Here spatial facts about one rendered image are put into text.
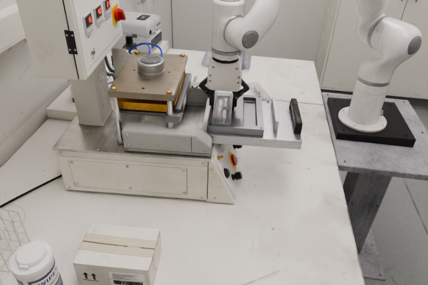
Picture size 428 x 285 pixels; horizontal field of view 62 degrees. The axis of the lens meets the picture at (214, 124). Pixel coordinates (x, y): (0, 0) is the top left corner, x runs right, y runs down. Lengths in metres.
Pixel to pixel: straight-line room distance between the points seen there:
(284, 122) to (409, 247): 1.33
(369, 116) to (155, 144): 0.88
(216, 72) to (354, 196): 1.01
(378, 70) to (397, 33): 0.15
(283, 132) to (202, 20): 2.56
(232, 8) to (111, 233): 0.64
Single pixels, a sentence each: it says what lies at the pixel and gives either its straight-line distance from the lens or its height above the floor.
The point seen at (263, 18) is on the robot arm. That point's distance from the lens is 0.91.
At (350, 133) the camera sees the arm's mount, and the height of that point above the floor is 0.78.
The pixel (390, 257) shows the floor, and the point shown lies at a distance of 2.17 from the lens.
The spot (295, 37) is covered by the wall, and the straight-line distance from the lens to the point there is 3.54.
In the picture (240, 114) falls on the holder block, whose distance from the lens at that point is 1.09.
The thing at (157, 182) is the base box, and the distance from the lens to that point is 1.10.
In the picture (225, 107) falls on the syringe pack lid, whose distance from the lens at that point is 1.10.
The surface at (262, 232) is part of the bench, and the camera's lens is 1.08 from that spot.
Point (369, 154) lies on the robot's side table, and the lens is 1.47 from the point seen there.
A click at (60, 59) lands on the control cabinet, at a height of 1.21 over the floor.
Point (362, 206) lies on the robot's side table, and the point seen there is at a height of 0.36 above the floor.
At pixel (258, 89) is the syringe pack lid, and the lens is 1.72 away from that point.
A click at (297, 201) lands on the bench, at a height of 0.75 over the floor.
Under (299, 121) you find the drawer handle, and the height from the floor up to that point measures 1.01.
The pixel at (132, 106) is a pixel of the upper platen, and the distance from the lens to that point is 1.04.
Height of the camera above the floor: 1.58
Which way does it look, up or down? 34 degrees down
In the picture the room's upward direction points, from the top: 2 degrees clockwise
